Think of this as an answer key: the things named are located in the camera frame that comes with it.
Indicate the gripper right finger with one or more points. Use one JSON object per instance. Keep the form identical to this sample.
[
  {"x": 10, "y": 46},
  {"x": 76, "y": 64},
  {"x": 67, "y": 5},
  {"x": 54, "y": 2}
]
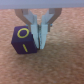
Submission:
[{"x": 46, "y": 23}]

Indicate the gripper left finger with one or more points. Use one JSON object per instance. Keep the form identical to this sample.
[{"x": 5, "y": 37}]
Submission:
[{"x": 33, "y": 24}]

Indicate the white cabinet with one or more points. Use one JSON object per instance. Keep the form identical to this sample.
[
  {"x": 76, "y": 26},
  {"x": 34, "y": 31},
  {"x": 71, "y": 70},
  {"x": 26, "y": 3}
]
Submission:
[{"x": 41, "y": 3}]

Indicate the purple block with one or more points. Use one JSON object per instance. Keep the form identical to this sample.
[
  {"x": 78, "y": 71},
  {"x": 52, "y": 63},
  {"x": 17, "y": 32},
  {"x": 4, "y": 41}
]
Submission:
[{"x": 22, "y": 40}]

